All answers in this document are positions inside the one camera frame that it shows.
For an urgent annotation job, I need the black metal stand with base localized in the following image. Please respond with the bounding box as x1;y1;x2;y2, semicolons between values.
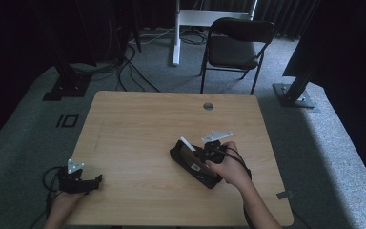
28;0;93;102

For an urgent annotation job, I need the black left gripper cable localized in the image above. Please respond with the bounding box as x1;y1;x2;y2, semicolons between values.
30;166;65;229

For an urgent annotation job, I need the black floor cable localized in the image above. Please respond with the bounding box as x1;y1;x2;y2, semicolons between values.
115;42;162;94

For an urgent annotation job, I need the grey stand base right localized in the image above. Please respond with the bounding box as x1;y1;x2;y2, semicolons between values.
272;55;316;110

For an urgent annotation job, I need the person's right hand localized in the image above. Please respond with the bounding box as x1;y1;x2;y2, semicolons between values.
205;140;253;189

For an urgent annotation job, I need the black folding chair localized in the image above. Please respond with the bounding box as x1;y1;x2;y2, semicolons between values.
199;16;277;96

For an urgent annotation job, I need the person's left hand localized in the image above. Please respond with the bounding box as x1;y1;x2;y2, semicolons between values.
49;191;86;220

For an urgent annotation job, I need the white desk frame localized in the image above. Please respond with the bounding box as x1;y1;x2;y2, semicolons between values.
172;0;258;67

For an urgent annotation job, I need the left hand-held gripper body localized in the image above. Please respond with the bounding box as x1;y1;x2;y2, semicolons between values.
64;158;92;196

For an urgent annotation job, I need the white floor cable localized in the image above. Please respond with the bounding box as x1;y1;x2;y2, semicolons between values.
129;26;176;46

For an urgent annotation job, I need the dark curtain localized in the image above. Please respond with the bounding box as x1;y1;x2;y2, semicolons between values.
253;0;319;40

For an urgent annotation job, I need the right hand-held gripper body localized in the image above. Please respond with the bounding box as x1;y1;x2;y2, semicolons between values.
201;130;234;165

